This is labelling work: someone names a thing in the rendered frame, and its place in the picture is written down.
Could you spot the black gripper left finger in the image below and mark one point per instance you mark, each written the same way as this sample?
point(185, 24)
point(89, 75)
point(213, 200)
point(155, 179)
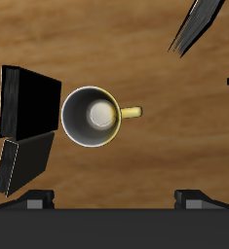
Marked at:
point(38, 198)

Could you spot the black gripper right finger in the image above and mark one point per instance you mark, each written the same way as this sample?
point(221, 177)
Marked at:
point(190, 198)

